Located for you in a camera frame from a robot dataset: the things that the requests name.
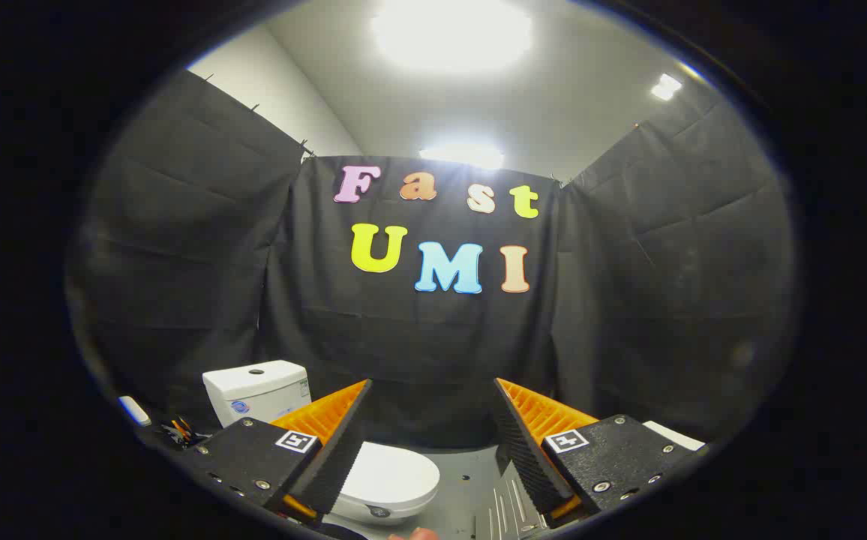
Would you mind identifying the black backdrop cloth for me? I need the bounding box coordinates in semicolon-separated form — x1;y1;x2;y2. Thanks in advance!
66;69;794;451

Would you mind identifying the white toilet with tank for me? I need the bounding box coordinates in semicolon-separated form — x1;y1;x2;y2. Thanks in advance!
202;360;440;527

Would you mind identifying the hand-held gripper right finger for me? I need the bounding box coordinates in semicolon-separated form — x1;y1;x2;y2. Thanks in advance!
493;377;704;526

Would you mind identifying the long ceiling light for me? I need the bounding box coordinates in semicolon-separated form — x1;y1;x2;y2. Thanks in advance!
418;142;506;170

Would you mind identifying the small ceiling light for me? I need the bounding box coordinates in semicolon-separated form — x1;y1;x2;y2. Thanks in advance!
650;73;683;102

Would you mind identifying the tangle of floor cables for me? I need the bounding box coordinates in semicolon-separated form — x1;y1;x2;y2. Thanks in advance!
160;416;213;451

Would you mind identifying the white toilet lid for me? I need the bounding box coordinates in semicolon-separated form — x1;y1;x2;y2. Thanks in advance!
337;441;440;512

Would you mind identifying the grey drawer cabinet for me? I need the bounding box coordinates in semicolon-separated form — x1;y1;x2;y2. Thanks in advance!
475;420;706;540

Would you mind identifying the small white device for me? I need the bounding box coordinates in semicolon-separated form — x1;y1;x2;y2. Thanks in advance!
118;395;152;427

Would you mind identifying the large round ceiling light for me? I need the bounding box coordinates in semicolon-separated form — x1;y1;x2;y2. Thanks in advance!
370;0;536;76

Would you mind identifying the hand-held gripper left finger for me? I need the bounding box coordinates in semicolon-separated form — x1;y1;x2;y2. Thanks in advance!
192;379;374;524

